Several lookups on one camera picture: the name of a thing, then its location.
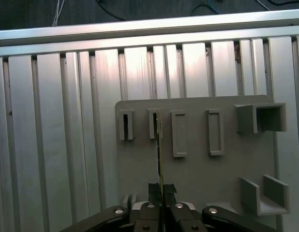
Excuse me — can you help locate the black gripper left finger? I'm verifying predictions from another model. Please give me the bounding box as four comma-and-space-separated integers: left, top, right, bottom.
60, 183, 163, 232

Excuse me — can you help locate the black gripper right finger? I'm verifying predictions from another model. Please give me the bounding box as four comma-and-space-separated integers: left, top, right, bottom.
164, 183, 278, 232

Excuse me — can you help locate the green RAM stick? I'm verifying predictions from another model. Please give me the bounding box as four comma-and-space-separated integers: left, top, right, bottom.
155, 108, 165, 232

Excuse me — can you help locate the grey plastic parts rack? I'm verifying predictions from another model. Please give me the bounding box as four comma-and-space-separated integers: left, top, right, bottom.
115, 95, 291, 218

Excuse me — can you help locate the blue cable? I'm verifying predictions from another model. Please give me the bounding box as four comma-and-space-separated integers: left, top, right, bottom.
207, 0, 221, 19

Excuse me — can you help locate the white cable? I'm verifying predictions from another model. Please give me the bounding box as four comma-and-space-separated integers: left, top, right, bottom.
52, 0, 66, 27

